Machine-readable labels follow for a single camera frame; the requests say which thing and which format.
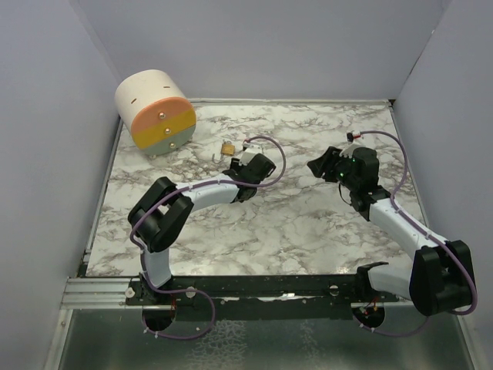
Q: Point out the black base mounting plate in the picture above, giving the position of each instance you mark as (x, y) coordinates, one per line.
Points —
(253, 297)

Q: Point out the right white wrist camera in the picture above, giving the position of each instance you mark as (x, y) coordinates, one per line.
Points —
(352, 144)

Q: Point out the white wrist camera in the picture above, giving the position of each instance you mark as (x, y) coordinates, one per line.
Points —
(352, 144)
(250, 150)

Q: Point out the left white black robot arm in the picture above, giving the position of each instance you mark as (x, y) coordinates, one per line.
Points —
(160, 215)

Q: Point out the large brass padlock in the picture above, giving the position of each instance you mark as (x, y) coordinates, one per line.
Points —
(227, 149)

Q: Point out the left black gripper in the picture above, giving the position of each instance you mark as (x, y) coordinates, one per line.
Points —
(236, 166)

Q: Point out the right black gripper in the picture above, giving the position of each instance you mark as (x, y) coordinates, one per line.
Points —
(326, 163)

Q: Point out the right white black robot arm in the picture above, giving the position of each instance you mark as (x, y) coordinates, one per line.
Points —
(441, 277)

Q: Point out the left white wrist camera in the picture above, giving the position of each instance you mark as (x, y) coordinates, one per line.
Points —
(250, 150)

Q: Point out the round pastel drawer box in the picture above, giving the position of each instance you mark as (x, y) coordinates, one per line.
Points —
(157, 115)

